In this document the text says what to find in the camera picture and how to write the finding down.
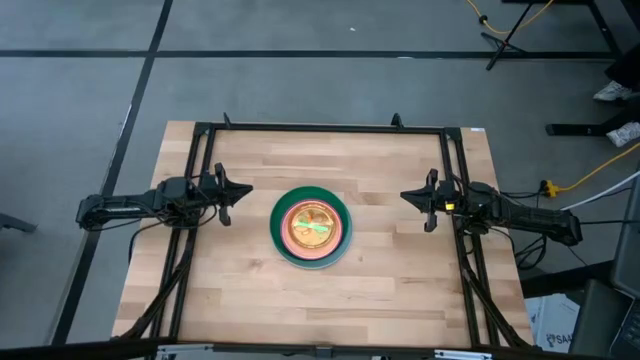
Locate black straight floor cable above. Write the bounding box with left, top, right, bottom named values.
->
left=582, top=218, right=640, bottom=226

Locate black horizontal rig bar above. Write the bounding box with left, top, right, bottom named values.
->
left=0, top=337, right=640, bottom=360

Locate black metal table frame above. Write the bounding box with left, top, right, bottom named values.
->
left=117, top=112, right=532, bottom=351

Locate yellow extension cable with plug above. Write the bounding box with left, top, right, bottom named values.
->
left=542, top=142, right=640, bottom=197

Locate black keyboard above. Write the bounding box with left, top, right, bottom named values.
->
left=609, top=297, right=640, bottom=360

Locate black desk frame leg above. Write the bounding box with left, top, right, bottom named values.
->
left=502, top=0, right=624, bottom=59

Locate thin yellow cable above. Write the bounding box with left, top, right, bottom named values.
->
left=467, top=0, right=555, bottom=35

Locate white printed paper box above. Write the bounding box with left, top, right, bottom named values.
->
left=524, top=293, right=581, bottom=354

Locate silver metal bracket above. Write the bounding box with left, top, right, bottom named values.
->
left=433, top=348, right=494, bottom=360
left=156, top=343, right=214, bottom=360

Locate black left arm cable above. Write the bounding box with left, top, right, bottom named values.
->
left=128, top=222, right=166, bottom=264

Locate grey chair leg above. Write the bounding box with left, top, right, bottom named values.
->
left=0, top=212, right=39, bottom=235

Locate white cable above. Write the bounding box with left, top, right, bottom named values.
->
left=559, top=169, right=640, bottom=211

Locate small orange translucent plate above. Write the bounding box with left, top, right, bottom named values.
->
left=285, top=203, right=340, bottom=254

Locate large dark green plate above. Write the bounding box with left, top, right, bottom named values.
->
left=269, top=185, right=354, bottom=271

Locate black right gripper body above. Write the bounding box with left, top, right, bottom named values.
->
left=423, top=168, right=460, bottom=234

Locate dark grey monitor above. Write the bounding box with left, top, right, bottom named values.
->
left=610, top=174, right=640, bottom=301

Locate black floor base bar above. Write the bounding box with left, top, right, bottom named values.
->
left=545, top=107, right=640, bottom=137

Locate person's leg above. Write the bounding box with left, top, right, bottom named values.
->
left=604, top=43, right=640, bottom=92

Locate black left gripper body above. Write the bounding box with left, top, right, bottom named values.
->
left=197, top=162, right=232, bottom=227

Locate person's white shoe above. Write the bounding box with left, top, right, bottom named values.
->
left=593, top=80, right=636, bottom=103
left=606, top=121, right=640, bottom=149

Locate pale pink plastic plate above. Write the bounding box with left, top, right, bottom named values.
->
left=280, top=199, right=345, bottom=262

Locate black looped floor cable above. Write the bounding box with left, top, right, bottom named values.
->
left=513, top=228, right=550, bottom=271

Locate dark grey computer case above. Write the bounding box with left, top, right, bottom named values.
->
left=569, top=278, right=632, bottom=359

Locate black tripod stand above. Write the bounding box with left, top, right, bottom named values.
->
left=480, top=0, right=537, bottom=71

